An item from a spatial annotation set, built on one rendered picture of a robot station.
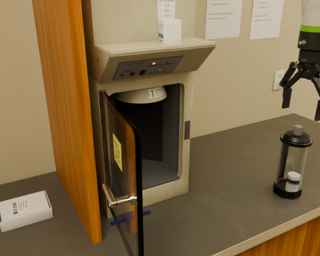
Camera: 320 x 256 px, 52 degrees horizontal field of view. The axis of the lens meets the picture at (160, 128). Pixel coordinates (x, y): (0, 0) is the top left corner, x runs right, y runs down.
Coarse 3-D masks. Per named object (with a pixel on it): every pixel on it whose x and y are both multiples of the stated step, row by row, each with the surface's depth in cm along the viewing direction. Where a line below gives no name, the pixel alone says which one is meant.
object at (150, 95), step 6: (132, 90) 103; (138, 90) 102; (144, 90) 103; (150, 90) 103; (156, 90) 104; (162, 90) 107; (114, 96) 109; (120, 96) 105; (126, 96) 103; (132, 96) 103; (138, 96) 102; (144, 96) 102; (150, 96) 103; (156, 96) 104; (162, 96) 106; (126, 102) 103; (132, 102) 103; (138, 102) 102; (144, 102) 102; (150, 102) 103
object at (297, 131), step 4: (296, 128) 113; (300, 128) 112; (288, 132) 116; (292, 132) 116; (296, 132) 113; (300, 132) 113; (304, 132) 116; (284, 136) 115; (288, 136) 113; (292, 136) 113; (296, 136) 113; (300, 136) 113; (304, 136) 113; (308, 136) 113; (288, 140) 113; (292, 140) 112; (296, 140) 111; (300, 140) 111; (304, 140) 111; (308, 140) 112
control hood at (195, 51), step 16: (96, 48) 86; (112, 48) 82; (128, 48) 82; (144, 48) 82; (160, 48) 84; (176, 48) 86; (192, 48) 89; (208, 48) 92; (96, 64) 88; (112, 64) 82; (192, 64) 97
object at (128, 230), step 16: (112, 112) 81; (112, 128) 83; (128, 128) 69; (112, 144) 86; (128, 144) 71; (112, 160) 90; (128, 160) 73; (112, 176) 93; (128, 176) 75; (112, 192) 97; (128, 192) 77; (112, 208) 101; (128, 208) 80; (128, 224) 83; (128, 240) 86
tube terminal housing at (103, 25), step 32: (96, 0) 83; (128, 0) 87; (192, 0) 96; (96, 32) 86; (128, 32) 90; (192, 32) 100; (96, 96) 94; (96, 128) 100; (96, 160) 108; (160, 192) 117
